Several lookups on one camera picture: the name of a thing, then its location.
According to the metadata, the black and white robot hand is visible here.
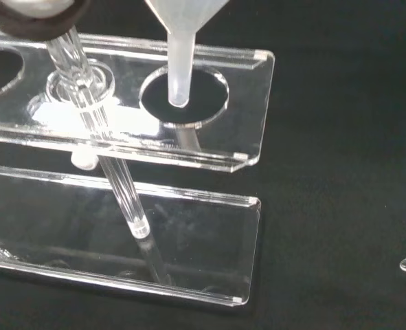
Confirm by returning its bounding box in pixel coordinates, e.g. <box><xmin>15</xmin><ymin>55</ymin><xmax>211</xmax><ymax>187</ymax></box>
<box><xmin>0</xmin><ymin>0</ymin><xmax>92</xmax><ymax>39</ymax></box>

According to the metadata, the clear acrylic funnel stand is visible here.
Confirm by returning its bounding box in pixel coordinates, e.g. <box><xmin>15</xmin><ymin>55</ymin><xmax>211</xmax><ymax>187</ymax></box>
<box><xmin>0</xmin><ymin>25</ymin><xmax>276</xmax><ymax>307</ymax></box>

